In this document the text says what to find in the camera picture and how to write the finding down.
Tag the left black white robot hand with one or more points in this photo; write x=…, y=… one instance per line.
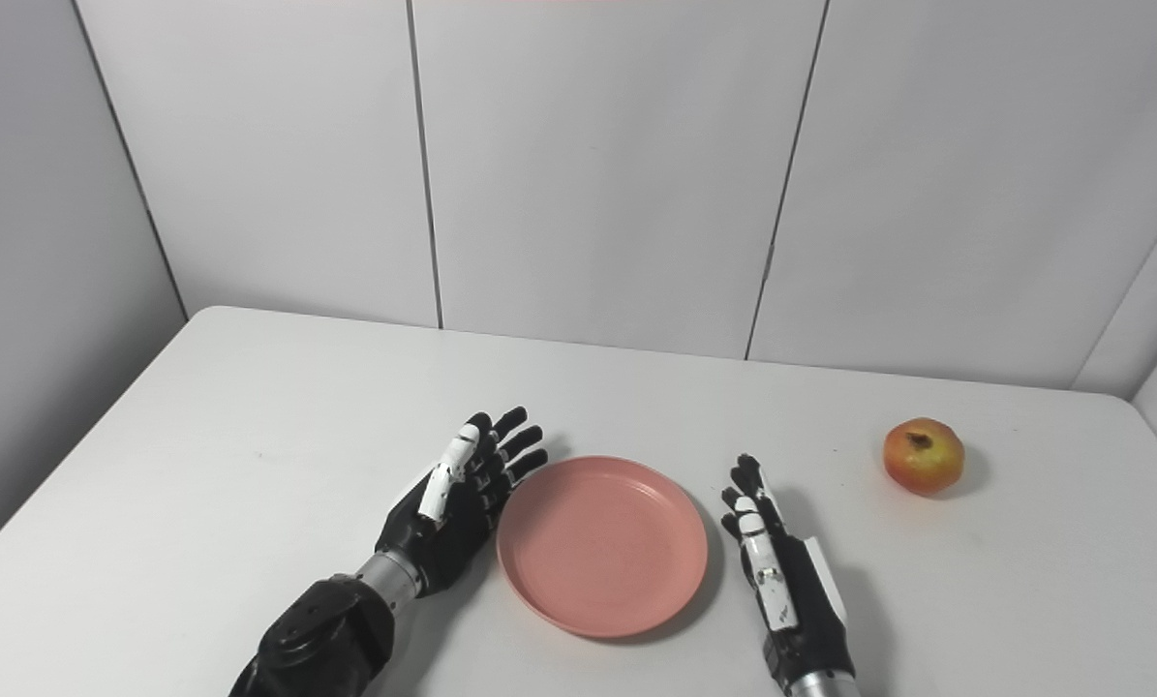
x=442, y=542

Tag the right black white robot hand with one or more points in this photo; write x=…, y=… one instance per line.
x=796, y=600

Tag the red yellow pomegranate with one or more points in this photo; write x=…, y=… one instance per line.
x=924, y=460

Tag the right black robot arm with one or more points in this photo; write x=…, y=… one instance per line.
x=825, y=684

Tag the pink round plate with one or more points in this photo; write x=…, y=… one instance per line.
x=602, y=547

